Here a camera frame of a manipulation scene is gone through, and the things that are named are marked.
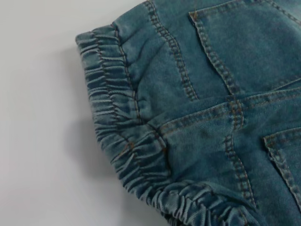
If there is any blue denim shorts basketball print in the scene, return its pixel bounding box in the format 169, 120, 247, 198
74, 0, 301, 226

